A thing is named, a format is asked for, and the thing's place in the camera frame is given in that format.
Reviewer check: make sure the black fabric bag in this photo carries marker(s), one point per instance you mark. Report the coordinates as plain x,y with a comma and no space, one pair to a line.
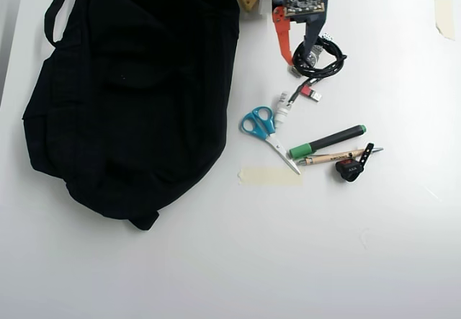
126,99

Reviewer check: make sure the silver wristwatch with dark dial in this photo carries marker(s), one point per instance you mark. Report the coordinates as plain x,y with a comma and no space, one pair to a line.
314,58

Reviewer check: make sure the red usb stick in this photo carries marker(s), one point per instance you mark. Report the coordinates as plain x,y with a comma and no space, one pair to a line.
308,91

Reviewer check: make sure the beige masking tape strip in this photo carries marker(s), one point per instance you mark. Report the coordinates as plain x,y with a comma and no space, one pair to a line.
270,176
444,16

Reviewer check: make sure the black marker with green cap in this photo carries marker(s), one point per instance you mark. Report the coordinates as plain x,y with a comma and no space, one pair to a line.
331,140

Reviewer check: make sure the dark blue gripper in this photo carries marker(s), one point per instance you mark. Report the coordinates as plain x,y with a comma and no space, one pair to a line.
283,34

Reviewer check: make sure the tan wooden ballpoint pen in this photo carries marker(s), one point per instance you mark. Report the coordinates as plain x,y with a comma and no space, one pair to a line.
324,157

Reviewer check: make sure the white eye drop bottle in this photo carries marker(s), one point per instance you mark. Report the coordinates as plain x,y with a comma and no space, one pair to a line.
281,112

